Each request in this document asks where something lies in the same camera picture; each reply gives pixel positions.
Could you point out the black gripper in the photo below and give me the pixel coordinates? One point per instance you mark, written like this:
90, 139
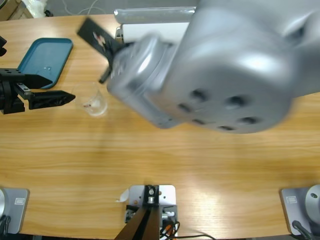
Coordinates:
11, 95
106, 72

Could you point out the clear glass cup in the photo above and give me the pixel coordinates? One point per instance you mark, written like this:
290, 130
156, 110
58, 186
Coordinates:
96, 108

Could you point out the white capsule coffee machine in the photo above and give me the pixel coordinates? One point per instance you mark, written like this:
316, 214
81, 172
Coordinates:
150, 30

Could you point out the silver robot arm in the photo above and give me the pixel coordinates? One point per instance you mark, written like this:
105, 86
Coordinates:
225, 70

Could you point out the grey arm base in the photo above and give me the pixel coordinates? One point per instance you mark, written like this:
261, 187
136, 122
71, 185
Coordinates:
13, 207
303, 205

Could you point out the teal plastic tray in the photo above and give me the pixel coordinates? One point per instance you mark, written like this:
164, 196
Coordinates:
47, 55

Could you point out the white plastic bag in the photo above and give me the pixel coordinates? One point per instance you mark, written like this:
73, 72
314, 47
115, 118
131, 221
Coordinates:
33, 6

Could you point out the brown cardboard box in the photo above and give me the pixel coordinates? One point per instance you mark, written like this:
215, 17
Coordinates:
8, 10

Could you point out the white paper tag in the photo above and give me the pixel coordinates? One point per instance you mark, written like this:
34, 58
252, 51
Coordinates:
123, 196

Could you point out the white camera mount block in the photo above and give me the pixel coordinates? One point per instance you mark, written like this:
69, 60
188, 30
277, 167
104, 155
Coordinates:
166, 197

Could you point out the dark camera post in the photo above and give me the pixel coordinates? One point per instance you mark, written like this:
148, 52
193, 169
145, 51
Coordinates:
142, 222

